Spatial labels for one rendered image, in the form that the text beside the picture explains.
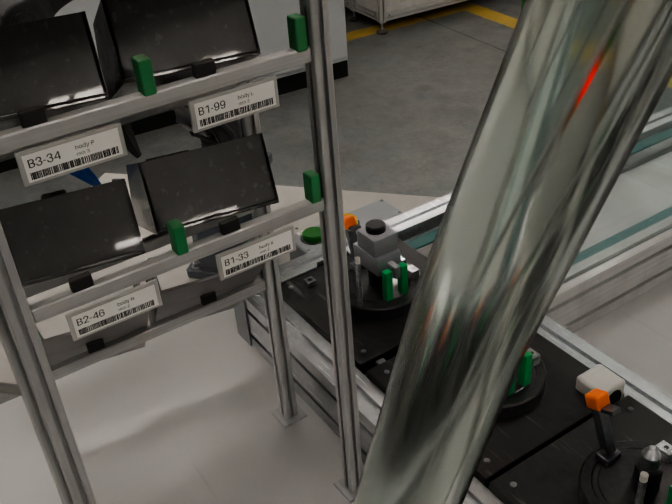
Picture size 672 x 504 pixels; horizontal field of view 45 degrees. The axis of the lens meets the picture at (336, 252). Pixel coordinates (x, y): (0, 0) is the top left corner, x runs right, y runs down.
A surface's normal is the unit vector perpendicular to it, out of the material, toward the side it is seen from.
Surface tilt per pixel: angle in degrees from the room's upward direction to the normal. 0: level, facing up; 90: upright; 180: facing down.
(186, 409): 0
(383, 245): 90
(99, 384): 0
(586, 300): 90
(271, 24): 90
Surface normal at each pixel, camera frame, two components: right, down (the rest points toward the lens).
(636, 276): 0.55, 0.43
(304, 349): -0.07, -0.84
